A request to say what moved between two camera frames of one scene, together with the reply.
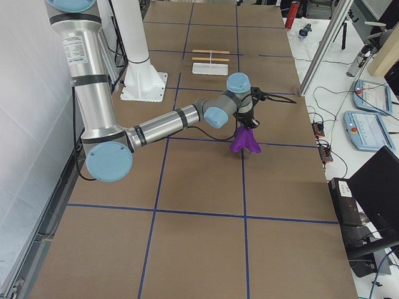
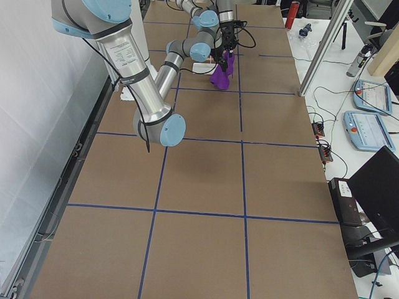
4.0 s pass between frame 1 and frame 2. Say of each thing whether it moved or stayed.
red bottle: stayed
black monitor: stayed
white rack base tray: stayed
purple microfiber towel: moved
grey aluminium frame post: stayed
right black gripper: moved
